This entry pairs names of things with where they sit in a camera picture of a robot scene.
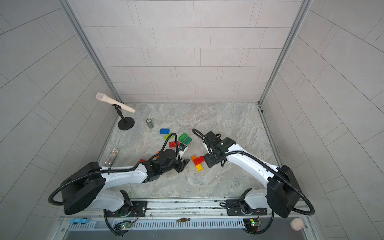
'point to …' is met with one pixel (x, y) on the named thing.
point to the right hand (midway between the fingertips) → (211, 160)
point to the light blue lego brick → (180, 147)
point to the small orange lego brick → (193, 157)
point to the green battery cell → (150, 124)
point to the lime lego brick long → (167, 136)
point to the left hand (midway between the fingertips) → (189, 157)
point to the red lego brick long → (198, 160)
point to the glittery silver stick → (111, 157)
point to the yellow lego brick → (199, 167)
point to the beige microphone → (102, 96)
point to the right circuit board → (251, 224)
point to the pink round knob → (297, 224)
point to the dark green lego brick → (187, 140)
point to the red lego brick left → (172, 144)
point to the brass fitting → (183, 219)
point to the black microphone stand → (126, 123)
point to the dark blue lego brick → (164, 131)
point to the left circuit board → (123, 225)
